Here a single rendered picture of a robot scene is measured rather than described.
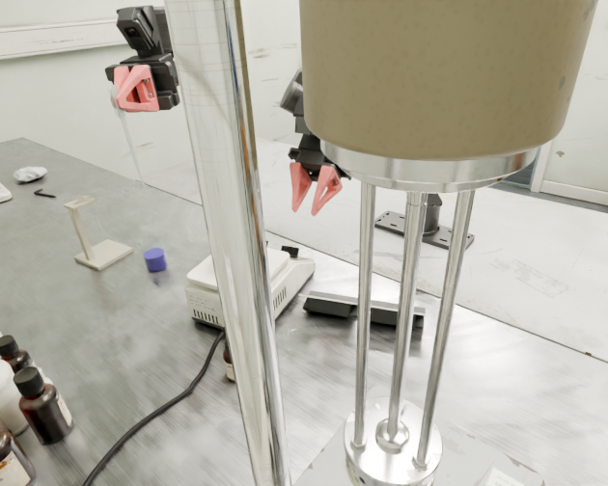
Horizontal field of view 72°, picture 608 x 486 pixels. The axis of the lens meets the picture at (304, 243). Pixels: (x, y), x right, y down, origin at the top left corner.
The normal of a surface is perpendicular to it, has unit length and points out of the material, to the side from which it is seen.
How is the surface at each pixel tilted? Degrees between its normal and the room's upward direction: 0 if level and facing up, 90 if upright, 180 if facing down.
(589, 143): 90
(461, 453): 0
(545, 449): 0
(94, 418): 0
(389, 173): 90
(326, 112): 90
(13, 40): 90
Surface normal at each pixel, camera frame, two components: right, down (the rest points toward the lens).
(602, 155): -0.63, 0.42
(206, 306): -0.44, 0.48
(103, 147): 0.77, 0.29
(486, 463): -0.04, -0.86
